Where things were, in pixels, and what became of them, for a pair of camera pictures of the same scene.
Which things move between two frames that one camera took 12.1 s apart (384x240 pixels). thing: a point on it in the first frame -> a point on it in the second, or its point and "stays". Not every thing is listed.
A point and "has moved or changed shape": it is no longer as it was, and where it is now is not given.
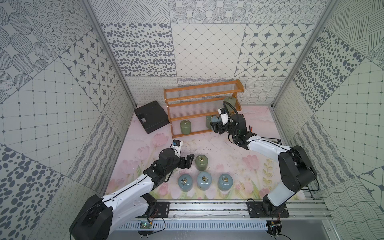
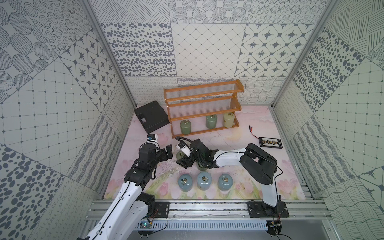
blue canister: x=185 y=182 stays
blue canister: x=225 y=182 stays
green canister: x=231 y=99 has moved or changed shape
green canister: x=185 y=126 stays
